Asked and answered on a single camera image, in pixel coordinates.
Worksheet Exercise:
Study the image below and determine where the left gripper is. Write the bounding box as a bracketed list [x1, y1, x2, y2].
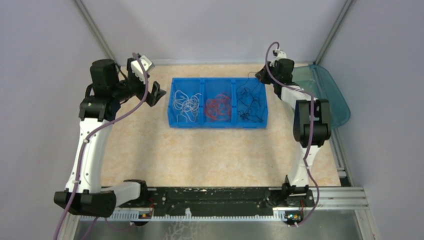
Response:
[111, 58, 166, 106]

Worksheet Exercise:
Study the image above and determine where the black thin cable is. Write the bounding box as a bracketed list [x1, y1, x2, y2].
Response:
[235, 71, 266, 124]

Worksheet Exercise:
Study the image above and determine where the white thin cable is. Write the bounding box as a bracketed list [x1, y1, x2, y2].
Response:
[172, 88, 203, 123]

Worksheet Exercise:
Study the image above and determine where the orange thin cable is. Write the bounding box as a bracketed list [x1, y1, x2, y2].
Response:
[204, 92, 233, 123]

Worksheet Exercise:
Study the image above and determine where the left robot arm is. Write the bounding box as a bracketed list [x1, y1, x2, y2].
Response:
[53, 55, 166, 218]

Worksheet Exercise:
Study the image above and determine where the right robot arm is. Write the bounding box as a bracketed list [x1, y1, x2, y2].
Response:
[255, 58, 332, 206]

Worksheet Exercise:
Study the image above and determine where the blue three-compartment bin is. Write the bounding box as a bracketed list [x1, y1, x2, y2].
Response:
[167, 77, 268, 129]

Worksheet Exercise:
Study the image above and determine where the teal transparent plastic lid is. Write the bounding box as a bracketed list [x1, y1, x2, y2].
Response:
[292, 64, 351, 129]

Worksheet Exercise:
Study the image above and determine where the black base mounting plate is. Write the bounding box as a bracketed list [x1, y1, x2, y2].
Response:
[121, 187, 315, 217]

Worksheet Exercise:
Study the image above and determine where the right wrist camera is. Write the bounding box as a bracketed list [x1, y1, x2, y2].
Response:
[272, 48, 287, 61]

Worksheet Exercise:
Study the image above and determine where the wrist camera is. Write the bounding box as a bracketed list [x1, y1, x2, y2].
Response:
[272, 48, 287, 61]
[130, 55, 155, 80]

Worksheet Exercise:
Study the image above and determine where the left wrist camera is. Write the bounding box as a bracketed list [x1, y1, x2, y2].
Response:
[130, 55, 155, 80]

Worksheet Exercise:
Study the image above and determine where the aluminium front rail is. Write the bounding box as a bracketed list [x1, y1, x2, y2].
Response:
[70, 187, 369, 223]

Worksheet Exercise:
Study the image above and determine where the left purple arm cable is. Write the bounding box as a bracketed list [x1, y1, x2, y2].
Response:
[52, 52, 150, 240]

